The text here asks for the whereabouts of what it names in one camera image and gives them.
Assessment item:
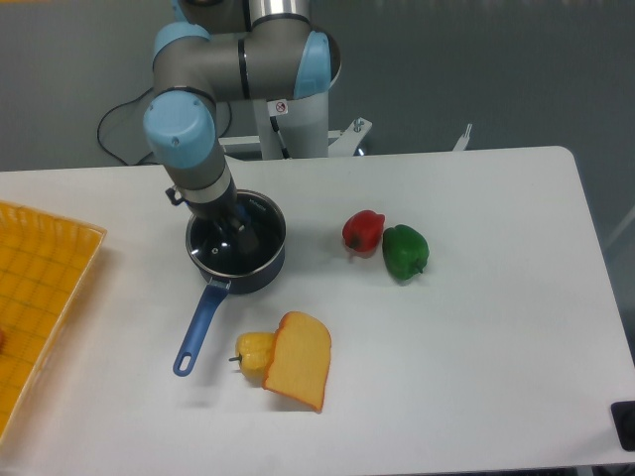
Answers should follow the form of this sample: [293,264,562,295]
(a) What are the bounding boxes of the toy bread slice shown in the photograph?
[262,311,331,413]

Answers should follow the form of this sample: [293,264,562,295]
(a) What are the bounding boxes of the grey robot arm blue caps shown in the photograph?
[143,1,340,253]

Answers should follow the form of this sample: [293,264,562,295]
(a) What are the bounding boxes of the yellow toy bell pepper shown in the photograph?
[229,332,275,384]

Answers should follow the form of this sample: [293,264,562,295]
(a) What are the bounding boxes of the black floor cable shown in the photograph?
[96,87,233,167]

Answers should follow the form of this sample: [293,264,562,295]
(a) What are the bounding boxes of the yellow woven basket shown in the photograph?
[1,201,107,436]

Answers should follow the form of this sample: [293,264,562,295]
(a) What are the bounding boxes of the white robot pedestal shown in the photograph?
[252,92,328,160]

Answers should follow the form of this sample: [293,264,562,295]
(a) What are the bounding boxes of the black device at table corner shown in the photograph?
[610,401,635,452]

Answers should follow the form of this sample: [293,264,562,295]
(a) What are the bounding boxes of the white metal base frame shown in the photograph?
[217,116,473,161]

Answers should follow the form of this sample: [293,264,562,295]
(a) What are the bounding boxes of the dark blue saucepan blue handle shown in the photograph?
[172,189,288,378]

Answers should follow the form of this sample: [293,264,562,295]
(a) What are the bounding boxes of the green toy bell pepper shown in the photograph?
[382,224,430,282]

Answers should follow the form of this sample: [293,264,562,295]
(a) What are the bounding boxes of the red toy bell pepper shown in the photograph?
[342,209,385,254]

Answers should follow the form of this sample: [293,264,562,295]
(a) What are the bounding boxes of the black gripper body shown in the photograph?
[166,183,243,229]

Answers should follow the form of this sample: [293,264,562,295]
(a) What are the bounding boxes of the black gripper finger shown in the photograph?
[232,215,258,254]
[213,221,235,248]

